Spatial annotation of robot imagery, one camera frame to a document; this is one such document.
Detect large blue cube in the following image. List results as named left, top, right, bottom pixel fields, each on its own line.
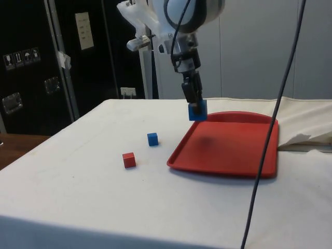
left=188, top=99, right=208, bottom=122

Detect small blue cube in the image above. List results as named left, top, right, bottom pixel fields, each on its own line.
left=147, top=132, right=160, bottom=147

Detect small red cube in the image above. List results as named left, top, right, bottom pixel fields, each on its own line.
left=122, top=151, right=137, bottom=169

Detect pale lockers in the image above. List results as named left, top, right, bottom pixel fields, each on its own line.
left=140, top=0, right=332, bottom=101

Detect red tray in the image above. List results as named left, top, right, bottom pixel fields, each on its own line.
left=166, top=110, right=281, bottom=180

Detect black cable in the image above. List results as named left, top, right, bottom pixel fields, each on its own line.
left=240, top=0, right=308, bottom=249
left=170, top=0, right=192, bottom=62

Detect black cabinet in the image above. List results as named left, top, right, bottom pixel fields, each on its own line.
left=0, top=0, right=159, bottom=135

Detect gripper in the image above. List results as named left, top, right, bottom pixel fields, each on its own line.
left=171, top=49, right=203, bottom=115

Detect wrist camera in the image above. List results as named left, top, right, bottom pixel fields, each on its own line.
left=126, top=35, right=152, bottom=52

